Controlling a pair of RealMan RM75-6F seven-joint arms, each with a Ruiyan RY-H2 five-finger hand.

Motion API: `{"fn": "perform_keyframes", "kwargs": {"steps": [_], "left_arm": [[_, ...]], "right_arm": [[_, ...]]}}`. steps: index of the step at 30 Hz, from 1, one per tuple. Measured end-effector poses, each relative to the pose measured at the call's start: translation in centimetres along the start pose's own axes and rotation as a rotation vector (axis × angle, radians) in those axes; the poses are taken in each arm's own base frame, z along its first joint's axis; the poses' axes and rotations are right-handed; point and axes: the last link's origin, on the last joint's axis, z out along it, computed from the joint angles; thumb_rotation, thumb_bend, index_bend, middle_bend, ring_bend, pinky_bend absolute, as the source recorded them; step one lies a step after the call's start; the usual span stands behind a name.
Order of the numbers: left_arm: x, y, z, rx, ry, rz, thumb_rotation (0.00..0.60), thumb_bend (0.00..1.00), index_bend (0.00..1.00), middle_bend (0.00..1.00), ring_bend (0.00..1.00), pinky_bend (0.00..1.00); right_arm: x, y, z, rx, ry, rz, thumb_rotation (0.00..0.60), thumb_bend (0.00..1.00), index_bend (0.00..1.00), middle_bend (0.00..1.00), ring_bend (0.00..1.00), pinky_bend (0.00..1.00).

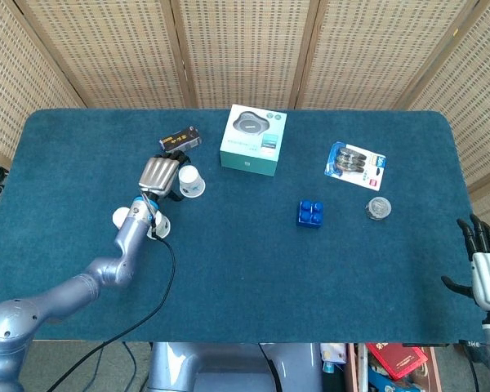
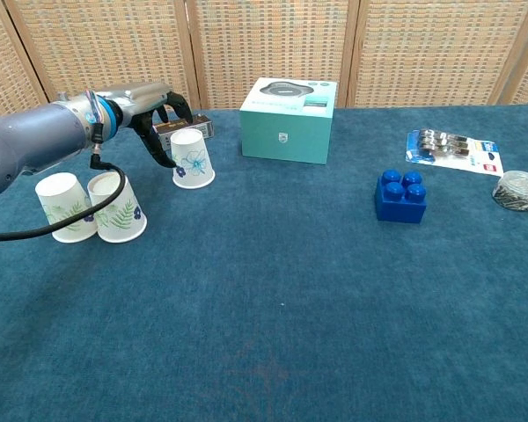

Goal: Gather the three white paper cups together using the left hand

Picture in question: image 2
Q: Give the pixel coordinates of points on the white floral paper cup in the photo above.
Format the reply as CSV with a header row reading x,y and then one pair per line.
x,y
195,154
61,198
119,220

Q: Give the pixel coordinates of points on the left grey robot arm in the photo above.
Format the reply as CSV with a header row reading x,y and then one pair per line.
x,y
39,136

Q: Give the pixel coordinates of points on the blister pack of batteries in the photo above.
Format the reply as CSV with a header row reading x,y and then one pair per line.
x,y
449,151

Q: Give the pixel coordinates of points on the dark rectangular cardboard box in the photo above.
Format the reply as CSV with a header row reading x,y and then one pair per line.
x,y
202,126

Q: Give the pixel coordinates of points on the teal speaker product box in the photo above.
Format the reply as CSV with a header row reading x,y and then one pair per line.
x,y
286,136

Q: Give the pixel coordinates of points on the blue plastic building brick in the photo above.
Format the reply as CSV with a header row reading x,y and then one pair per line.
x,y
400,206

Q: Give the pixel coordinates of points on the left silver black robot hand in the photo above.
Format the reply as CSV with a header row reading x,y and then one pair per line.
x,y
136,103

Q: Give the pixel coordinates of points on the clear jar of clips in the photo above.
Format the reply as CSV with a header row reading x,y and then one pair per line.
x,y
517,191

